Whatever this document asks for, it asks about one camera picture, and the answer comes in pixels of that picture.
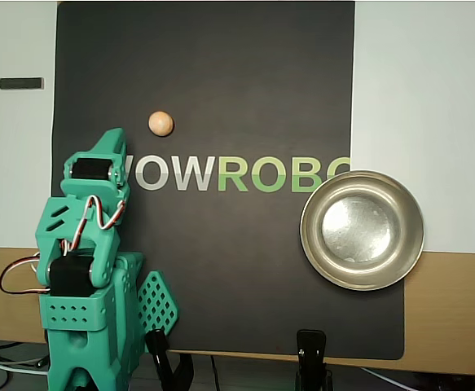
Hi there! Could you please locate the thin black cable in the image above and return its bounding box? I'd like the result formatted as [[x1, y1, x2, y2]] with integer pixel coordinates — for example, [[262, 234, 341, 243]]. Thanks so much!
[[209, 354, 222, 391]]

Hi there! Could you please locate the black WOWROBO mat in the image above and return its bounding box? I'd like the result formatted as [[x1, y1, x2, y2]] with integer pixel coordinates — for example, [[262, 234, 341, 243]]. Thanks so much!
[[44, 1, 406, 362]]

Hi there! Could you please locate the cork ball with black base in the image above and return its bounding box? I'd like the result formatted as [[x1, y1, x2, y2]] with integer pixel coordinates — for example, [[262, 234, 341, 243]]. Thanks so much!
[[147, 110, 175, 138]]

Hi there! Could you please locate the white paper sheet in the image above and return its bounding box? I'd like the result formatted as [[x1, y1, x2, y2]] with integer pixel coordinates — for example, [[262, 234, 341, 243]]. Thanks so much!
[[0, 0, 475, 254]]

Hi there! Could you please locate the black USB stick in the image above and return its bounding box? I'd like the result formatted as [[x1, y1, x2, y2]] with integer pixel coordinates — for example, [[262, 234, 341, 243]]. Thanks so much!
[[0, 76, 46, 91]]

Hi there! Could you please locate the red white black servo cable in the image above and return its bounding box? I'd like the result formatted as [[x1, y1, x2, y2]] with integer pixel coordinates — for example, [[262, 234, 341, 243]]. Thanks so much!
[[73, 195, 126, 249], [0, 252, 53, 297]]

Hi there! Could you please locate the metal bowl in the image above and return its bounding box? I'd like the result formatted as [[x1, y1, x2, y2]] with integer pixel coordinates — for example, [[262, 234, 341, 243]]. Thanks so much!
[[299, 169, 425, 292]]

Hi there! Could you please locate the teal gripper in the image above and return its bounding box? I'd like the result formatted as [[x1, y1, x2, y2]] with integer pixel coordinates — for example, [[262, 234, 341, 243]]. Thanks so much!
[[59, 127, 135, 205]]

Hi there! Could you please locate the black table clamp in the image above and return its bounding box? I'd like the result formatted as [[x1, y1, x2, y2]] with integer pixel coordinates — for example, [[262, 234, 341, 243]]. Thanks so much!
[[144, 327, 196, 391]]

